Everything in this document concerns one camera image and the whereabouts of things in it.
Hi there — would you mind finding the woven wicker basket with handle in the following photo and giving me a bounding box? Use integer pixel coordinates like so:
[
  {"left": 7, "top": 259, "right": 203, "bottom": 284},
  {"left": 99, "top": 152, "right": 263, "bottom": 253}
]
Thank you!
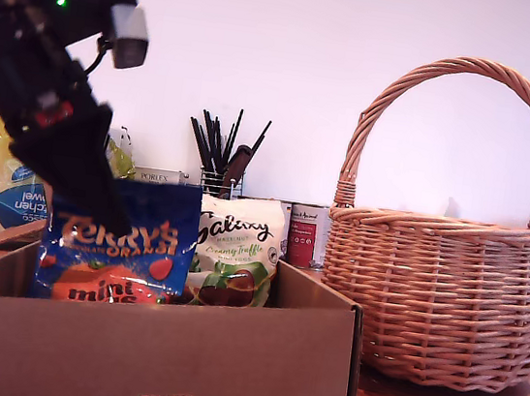
[{"left": 308, "top": 42, "right": 530, "bottom": 396}]

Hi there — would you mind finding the brown cardboard box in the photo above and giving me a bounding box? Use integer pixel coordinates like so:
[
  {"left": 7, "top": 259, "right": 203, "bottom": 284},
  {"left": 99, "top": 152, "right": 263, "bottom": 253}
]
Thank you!
[{"left": 0, "top": 223, "right": 374, "bottom": 396}]

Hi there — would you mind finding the tin can with red label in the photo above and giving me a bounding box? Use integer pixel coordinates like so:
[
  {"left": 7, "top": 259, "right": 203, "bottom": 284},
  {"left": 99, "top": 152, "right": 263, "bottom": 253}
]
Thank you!
[{"left": 284, "top": 201, "right": 333, "bottom": 271}]

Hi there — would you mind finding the white Galaxy truffle eggs bag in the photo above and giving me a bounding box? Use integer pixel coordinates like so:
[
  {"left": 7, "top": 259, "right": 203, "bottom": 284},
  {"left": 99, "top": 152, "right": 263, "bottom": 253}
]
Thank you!
[{"left": 177, "top": 190, "right": 293, "bottom": 316}]

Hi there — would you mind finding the blue Terry's mini eggs bag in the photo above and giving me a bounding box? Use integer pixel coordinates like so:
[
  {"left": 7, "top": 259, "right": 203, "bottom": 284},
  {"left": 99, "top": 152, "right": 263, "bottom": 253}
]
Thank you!
[{"left": 29, "top": 165, "right": 205, "bottom": 319}]

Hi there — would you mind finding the white Porlex box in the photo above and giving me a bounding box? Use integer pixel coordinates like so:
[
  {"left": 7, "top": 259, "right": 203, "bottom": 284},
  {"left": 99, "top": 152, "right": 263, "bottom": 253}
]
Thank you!
[{"left": 131, "top": 165, "right": 190, "bottom": 189}]

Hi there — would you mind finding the flat brown cardboard piece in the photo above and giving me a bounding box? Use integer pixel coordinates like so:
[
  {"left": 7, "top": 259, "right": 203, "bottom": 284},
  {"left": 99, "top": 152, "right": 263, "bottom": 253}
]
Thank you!
[{"left": 0, "top": 221, "right": 46, "bottom": 256}]

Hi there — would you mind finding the wire utensil holder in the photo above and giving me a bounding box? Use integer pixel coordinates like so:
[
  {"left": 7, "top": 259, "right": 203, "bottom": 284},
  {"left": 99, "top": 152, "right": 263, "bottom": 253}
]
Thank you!
[{"left": 185, "top": 166, "right": 246, "bottom": 201}]

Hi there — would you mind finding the black chopstick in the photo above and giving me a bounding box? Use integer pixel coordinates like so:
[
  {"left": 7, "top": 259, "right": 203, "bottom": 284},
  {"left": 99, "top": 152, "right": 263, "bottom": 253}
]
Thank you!
[
  {"left": 183, "top": 117, "right": 215, "bottom": 172},
  {"left": 195, "top": 109, "right": 227, "bottom": 171},
  {"left": 249, "top": 118, "right": 273, "bottom": 158},
  {"left": 221, "top": 107, "right": 245, "bottom": 175}
]

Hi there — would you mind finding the small white pointed object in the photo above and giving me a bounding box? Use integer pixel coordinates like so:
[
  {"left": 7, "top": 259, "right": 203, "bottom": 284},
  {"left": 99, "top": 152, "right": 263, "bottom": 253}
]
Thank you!
[{"left": 441, "top": 196, "right": 461, "bottom": 220}]

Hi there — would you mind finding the grey camera box on bracket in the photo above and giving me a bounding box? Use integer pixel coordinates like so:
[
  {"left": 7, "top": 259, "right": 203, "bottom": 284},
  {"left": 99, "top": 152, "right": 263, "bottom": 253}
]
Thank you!
[{"left": 94, "top": 0, "right": 155, "bottom": 74}]

